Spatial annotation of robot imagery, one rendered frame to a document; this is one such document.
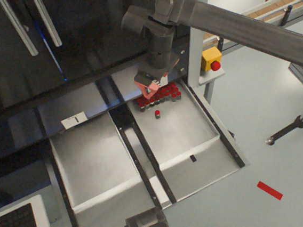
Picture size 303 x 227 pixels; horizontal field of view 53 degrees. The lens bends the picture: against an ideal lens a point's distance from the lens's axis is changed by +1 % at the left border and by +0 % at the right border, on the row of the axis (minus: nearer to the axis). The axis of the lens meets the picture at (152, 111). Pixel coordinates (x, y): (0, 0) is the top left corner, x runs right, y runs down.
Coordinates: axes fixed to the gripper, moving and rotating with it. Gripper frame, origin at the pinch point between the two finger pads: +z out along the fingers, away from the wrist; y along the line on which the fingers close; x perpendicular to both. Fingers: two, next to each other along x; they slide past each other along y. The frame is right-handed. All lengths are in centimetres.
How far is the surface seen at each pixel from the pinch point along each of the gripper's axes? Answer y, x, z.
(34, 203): 35, -31, 54
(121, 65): -6.6, -15.7, 6.1
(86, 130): 3.3, -26.9, 41.0
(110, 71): -3.4, -18.0, 7.5
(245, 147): -75, 40, 113
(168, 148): -4.3, 6.7, 37.6
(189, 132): -13.9, 10.7, 35.7
